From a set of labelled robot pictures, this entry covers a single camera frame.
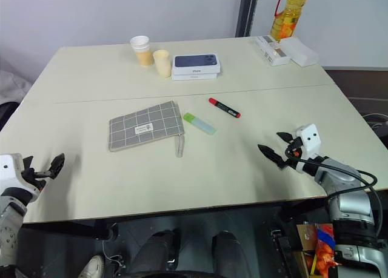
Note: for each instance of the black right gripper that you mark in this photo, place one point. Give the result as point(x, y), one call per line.
point(293, 157)

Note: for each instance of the red and black marker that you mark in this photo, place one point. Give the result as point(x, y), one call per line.
point(225, 108)

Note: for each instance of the white labelled carton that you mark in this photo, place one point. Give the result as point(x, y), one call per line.
point(272, 51)

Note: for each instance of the grey crumpled cover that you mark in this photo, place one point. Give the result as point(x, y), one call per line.
point(13, 81)

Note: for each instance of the green capped highlighter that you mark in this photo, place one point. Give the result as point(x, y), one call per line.
point(201, 125)

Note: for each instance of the black chair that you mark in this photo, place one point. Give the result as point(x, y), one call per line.
point(9, 113)

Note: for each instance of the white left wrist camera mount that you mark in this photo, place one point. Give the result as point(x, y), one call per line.
point(9, 166)

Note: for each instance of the dark grey rounded shape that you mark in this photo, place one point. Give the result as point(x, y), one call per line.
point(160, 249)

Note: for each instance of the black table frame bar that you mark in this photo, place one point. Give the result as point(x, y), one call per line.
point(69, 228)

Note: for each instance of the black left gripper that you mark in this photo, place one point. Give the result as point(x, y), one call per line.
point(38, 174)

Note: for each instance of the white plastic box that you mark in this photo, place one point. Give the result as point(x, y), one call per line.
point(301, 51)

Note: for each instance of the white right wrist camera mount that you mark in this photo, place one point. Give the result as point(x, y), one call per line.
point(309, 140)

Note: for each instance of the yellow cooking oil bottle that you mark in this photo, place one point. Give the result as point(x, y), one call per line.
point(289, 14)

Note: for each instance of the dark grey upright post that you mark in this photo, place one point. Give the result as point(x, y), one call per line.
point(247, 11)

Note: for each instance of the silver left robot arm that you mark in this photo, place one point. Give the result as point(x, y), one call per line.
point(9, 229)

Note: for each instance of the white paper cup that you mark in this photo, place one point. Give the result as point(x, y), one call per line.
point(140, 43)

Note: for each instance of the phone box with blue print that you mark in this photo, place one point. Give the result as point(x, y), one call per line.
point(195, 62)

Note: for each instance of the brown cardboard box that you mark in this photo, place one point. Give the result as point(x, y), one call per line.
point(306, 235)

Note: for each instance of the white shoe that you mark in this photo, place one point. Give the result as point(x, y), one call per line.
point(92, 267)

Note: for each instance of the orange net bag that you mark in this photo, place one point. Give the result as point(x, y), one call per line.
point(325, 250)

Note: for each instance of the cream paper cup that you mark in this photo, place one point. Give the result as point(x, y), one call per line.
point(162, 63)

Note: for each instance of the grey checked pencil case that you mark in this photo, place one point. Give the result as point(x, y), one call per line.
point(142, 126)

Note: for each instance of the black table frame bracket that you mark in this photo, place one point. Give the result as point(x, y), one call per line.
point(280, 247)

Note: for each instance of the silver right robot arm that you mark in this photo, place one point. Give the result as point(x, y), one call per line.
point(348, 205)

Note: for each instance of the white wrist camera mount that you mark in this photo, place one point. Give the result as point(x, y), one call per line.
point(309, 140)
point(9, 166)

